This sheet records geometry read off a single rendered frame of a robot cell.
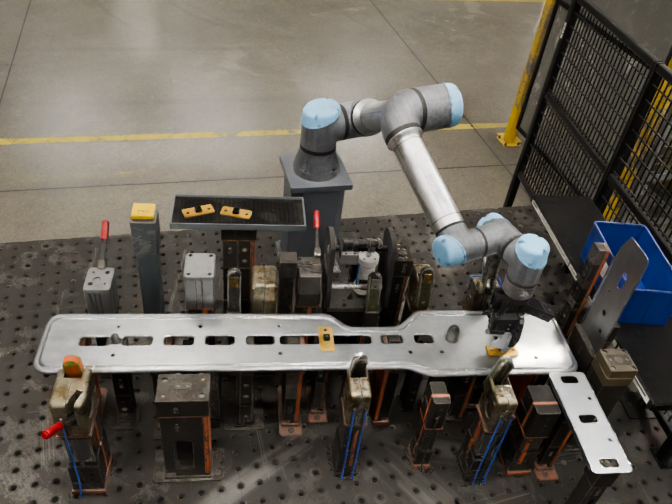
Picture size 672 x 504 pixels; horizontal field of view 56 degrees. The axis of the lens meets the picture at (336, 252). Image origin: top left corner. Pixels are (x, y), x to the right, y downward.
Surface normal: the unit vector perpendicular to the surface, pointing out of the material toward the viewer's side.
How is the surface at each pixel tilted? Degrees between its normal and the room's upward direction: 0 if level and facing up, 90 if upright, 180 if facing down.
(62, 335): 0
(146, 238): 90
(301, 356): 0
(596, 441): 0
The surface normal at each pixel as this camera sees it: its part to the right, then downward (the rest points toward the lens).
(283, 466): 0.11, -0.76
